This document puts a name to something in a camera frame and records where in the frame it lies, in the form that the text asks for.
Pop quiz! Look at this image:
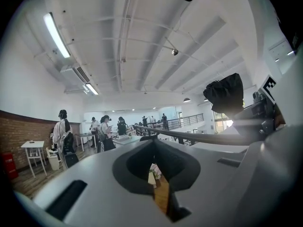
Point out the short ceiling tube light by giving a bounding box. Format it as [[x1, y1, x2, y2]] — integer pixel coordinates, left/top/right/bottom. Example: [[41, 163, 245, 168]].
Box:
[[85, 83, 99, 96]]

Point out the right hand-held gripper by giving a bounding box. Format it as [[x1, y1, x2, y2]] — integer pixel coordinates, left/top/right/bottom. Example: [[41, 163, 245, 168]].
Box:
[[232, 53, 303, 141]]

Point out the black metal railing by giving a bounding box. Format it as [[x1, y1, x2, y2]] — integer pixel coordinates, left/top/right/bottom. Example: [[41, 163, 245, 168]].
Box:
[[151, 113, 205, 130]]

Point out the red fire extinguisher box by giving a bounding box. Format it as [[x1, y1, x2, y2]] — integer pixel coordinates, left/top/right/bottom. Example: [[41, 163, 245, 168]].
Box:
[[1, 152, 19, 181]]

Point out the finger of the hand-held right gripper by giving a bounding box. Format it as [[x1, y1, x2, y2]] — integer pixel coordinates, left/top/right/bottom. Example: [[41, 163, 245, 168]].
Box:
[[233, 123, 303, 227]]

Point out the white waste bin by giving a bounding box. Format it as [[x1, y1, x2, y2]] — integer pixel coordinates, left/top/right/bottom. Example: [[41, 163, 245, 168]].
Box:
[[46, 147, 61, 171]]

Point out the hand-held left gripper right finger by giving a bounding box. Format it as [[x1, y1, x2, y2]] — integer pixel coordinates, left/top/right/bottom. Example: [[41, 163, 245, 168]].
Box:
[[154, 139, 249, 227]]

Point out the tall white table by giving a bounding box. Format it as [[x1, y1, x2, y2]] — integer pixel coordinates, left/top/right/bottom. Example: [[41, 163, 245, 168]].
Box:
[[20, 140, 48, 179]]

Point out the white ceiling air conditioner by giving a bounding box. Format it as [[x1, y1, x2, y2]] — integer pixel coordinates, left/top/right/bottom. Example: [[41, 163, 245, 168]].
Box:
[[59, 65, 91, 87]]

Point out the long ceiling tube light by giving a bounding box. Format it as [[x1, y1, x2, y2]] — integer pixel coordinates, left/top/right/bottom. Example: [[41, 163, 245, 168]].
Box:
[[43, 12, 71, 59]]

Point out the wooden table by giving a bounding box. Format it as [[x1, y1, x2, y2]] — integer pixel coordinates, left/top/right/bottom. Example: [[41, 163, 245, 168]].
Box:
[[152, 178, 170, 215]]

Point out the low white table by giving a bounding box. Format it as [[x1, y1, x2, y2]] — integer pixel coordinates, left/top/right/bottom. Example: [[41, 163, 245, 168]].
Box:
[[75, 132, 98, 152]]

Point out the white flower bunch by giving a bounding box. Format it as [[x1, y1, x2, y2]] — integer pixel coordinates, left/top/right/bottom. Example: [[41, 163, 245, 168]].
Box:
[[149, 163, 162, 181]]

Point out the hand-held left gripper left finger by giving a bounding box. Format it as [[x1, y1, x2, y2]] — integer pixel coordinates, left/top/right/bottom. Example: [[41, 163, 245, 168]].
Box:
[[32, 139, 171, 227]]

